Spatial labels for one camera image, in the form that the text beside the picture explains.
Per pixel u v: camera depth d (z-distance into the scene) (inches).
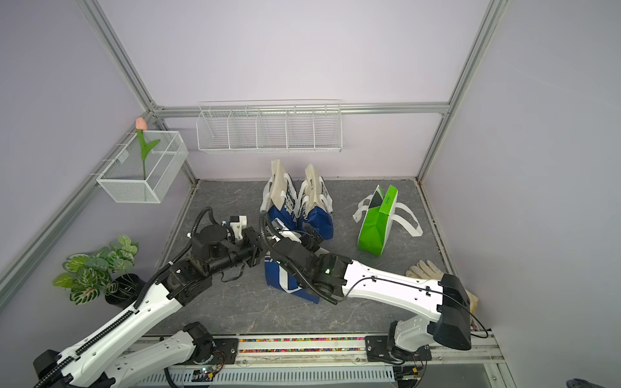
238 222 26.2
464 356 29.0
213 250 20.3
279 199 33.2
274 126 38.8
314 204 31.9
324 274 19.0
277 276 28.6
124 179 29.2
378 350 29.1
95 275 24.5
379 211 29.2
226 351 29.1
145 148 33.0
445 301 16.0
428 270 35.0
